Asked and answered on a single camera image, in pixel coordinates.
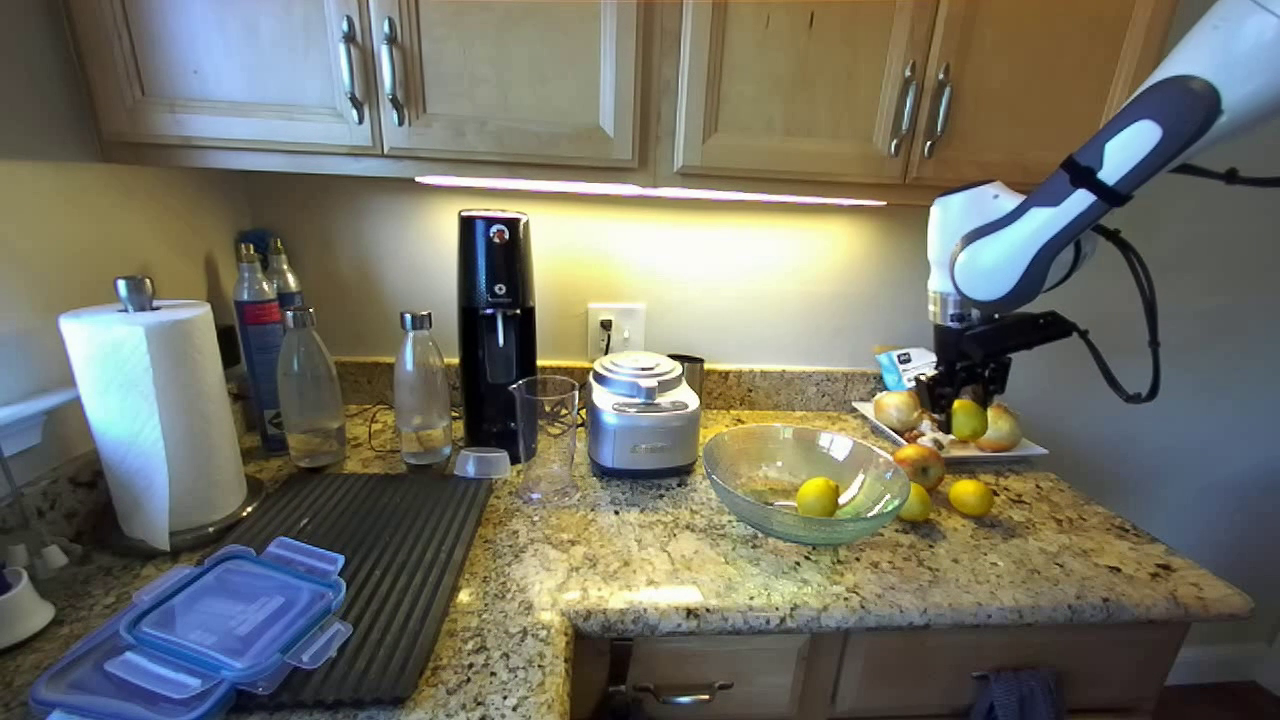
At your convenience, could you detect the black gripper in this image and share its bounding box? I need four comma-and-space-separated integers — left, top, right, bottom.
918, 312, 1075, 429

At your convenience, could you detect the red yellow apple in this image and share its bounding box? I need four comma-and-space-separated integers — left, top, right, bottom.
891, 443, 945, 487

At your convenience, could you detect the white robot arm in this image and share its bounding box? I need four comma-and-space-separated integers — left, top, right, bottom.
918, 0, 1280, 415

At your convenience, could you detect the clear glass bowl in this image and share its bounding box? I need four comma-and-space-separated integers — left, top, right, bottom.
704, 425, 909, 547

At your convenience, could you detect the white rectangular plate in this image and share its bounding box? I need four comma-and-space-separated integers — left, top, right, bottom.
851, 400, 1048, 466

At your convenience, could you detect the yellow onion right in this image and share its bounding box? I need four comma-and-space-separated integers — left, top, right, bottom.
980, 405, 1024, 452

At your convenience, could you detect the yellow onion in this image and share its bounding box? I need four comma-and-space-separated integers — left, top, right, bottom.
873, 392, 923, 431
980, 405, 1024, 452

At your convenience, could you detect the yellow onion left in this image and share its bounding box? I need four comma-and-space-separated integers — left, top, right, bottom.
873, 392, 923, 431

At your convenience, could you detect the blue white food bag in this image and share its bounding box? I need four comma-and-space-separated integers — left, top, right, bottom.
877, 348, 938, 392

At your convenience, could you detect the dark hanging towel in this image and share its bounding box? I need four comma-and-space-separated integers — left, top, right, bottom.
967, 669, 1060, 720

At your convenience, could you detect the right wooden cabinet door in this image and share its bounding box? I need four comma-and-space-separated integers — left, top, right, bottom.
914, 0, 1176, 190

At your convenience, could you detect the wooden cabinet door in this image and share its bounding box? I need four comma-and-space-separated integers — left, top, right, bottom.
374, 0, 643, 168
675, 0, 940, 186
914, 0, 1176, 190
70, 0, 375, 154

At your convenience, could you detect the silver rice cooker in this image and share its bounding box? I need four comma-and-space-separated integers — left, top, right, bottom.
587, 353, 701, 482

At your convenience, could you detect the wooden drawer front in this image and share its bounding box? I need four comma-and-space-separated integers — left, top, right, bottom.
624, 637, 809, 720

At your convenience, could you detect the clear measuring cup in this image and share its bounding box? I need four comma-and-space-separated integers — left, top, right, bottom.
511, 371, 580, 504

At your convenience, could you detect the black soda maker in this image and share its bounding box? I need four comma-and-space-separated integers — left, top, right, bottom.
458, 213, 538, 458

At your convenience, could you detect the clear glass bottle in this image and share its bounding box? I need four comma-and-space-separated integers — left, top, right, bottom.
394, 307, 453, 466

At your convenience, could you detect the black drying mat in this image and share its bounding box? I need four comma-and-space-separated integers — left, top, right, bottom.
231, 471, 494, 713

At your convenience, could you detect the under cabinet light strip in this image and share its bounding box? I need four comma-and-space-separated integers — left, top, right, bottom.
411, 172, 887, 213

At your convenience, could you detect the clear plastic bottle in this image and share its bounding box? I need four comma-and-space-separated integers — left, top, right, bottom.
278, 305, 343, 469

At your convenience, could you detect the red label soda bottle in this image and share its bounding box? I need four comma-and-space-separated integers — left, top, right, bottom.
231, 242, 289, 458

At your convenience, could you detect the blue lid container top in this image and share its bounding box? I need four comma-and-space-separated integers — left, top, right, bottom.
111, 538, 351, 701

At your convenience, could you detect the blue lid container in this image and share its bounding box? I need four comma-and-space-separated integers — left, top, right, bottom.
111, 538, 351, 701
30, 632, 236, 720

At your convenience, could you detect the white paper towel roll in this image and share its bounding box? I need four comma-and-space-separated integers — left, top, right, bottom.
61, 277, 248, 553

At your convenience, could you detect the left wooden cabinet door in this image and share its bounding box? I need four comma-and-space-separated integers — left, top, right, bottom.
70, 0, 375, 154

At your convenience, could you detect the blue lid container bottom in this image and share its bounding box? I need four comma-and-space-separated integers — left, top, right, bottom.
30, 632, 236, 720

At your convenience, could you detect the white dish left edge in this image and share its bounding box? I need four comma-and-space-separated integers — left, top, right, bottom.
0, 563, 56, 647

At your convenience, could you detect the white wall outlet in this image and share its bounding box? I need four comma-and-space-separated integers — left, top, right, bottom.
587, 300, 643, 355

